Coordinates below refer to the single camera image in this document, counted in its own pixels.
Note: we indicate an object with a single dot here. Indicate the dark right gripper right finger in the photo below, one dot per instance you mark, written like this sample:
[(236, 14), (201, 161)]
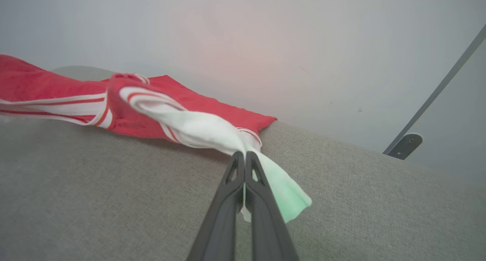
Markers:
[(265, 223)]

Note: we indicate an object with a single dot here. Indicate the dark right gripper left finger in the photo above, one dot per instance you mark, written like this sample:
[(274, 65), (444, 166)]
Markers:
[(222, 219)]

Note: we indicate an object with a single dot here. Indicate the red number 23 jersey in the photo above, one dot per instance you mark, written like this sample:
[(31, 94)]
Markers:
[(57, 90)]

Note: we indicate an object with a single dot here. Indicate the grey fabric sofa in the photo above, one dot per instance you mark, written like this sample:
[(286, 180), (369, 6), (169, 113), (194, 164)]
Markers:
[(114, 200)]

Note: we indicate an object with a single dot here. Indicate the slanted metal rail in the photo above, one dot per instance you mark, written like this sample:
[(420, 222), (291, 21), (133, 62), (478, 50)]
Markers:
[(444, 82)]

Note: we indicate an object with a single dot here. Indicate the rail foot bracket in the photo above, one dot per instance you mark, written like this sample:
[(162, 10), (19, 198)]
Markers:
[(406, 145)]

